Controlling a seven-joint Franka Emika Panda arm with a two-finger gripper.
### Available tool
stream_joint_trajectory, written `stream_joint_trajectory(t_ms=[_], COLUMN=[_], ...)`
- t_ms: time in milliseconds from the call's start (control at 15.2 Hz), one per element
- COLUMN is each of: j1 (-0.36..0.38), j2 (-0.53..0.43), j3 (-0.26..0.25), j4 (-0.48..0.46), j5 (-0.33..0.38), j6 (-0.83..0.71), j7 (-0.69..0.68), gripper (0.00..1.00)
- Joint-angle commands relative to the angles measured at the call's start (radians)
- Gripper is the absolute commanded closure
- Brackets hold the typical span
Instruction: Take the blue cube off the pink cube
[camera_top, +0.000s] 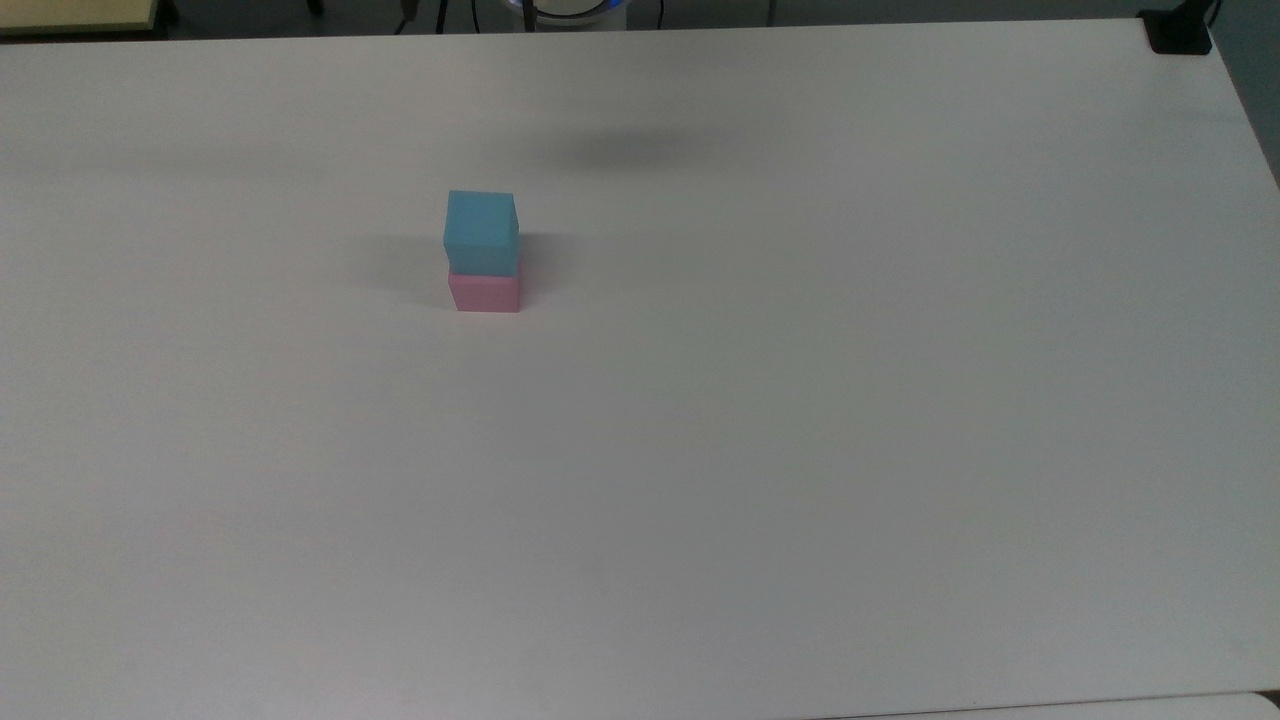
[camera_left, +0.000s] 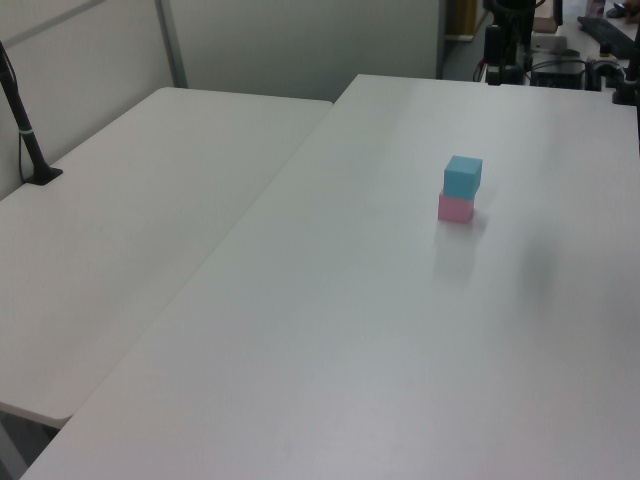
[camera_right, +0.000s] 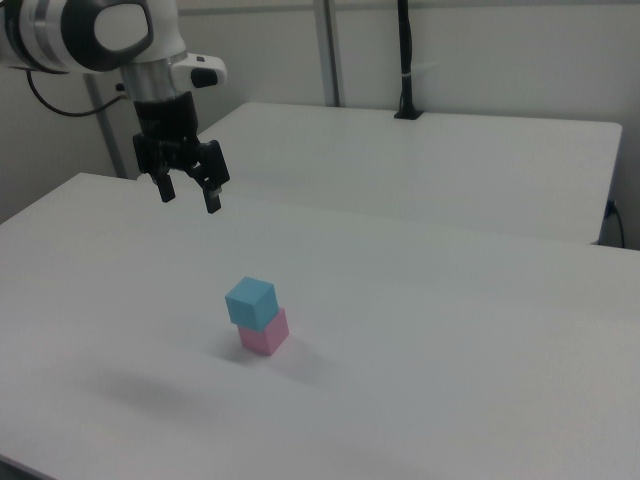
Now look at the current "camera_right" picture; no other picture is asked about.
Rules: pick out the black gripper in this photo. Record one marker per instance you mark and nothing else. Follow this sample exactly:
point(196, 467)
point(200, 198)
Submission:
point(167, 132)

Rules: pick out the blue cube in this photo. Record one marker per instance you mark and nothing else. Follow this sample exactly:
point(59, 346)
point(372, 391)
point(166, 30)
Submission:
point(251, 302)

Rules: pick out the white table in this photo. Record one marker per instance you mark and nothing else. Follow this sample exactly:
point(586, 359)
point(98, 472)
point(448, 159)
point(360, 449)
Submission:
point(415, 165)

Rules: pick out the pink cube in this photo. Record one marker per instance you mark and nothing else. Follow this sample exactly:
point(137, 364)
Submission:
point(267, 337)

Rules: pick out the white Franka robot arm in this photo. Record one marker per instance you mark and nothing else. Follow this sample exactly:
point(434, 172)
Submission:
point(125, 30)

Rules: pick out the grey wall partition post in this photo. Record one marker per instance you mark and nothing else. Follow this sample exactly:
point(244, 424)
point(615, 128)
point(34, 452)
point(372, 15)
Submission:
point(331, 50)

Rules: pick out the grey metal frame post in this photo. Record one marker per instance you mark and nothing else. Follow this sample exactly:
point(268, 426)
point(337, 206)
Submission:
point(104, 125)

